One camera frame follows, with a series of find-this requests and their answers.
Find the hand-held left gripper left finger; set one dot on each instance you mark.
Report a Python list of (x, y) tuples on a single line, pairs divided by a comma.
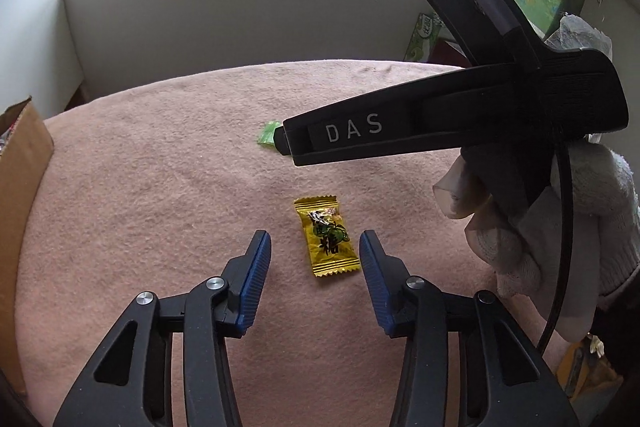
[(255, 272)]

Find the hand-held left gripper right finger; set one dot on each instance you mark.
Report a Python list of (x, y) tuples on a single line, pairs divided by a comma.
[(375, 277)]

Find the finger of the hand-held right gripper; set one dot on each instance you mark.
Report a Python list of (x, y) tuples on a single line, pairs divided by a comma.
[(281, 143)]

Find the green candy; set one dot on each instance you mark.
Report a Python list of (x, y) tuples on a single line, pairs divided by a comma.
[(267, 134)]

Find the yellow candy packet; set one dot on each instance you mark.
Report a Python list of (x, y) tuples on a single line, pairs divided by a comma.
[(327, 242)]

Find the cardboard box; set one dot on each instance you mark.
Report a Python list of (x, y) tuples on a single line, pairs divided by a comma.
[(25, 187)]

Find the person's right hand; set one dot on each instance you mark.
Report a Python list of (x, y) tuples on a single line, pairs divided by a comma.
[(600, 217)]

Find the dark red box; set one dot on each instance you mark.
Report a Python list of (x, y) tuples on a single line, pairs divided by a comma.
[(450, 56)]

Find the green printed box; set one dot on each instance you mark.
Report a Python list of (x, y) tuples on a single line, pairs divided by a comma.
[(422, 39)]

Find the yellow bag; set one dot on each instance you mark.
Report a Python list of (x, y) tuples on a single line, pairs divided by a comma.
[(585, 372)]

